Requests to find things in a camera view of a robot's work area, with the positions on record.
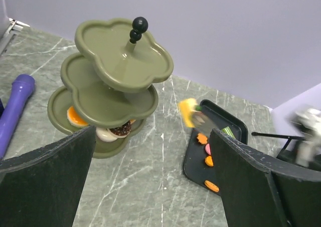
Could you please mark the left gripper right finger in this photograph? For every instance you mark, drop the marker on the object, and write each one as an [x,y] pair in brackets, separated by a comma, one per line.
[260,190]

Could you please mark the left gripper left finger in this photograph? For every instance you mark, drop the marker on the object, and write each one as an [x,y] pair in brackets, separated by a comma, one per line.
[43,187]

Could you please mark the round orange cracker biscuit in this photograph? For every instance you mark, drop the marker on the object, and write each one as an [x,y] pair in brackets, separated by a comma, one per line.
[211,186]

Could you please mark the orange fish cookie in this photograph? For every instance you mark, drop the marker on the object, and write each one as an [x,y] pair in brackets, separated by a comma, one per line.
[208,161]

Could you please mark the pink macaron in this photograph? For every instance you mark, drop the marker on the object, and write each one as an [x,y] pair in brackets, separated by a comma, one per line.
[207,149]

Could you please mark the green layered cake slice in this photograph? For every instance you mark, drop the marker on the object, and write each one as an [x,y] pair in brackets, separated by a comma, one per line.
[228,131]

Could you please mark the orange flower cookie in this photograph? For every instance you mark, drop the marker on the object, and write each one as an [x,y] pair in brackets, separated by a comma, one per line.
[202,139]

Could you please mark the orange glazed donut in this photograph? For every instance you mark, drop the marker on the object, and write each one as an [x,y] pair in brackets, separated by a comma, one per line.
[74,119]

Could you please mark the white cream donut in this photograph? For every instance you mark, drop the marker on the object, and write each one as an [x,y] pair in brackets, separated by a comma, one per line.
[105,135]

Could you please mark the metal tongs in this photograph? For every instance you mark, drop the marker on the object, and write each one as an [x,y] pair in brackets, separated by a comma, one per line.
[202,122]

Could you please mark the chocolate sprinkled donut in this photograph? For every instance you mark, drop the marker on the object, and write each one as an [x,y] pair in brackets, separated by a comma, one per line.
[121,131]

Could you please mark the yellow layered cake slice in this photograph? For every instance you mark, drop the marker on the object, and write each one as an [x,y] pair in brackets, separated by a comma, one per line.
[186,108]

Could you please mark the black serving tray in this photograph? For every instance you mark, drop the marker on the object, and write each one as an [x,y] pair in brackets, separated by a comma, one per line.
[194,166]

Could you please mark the green three-tier serving stand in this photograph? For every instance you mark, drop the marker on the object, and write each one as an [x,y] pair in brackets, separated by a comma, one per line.
[110,79]

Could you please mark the purple handled tool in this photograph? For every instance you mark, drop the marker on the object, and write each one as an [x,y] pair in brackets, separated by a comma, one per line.
[22,88]

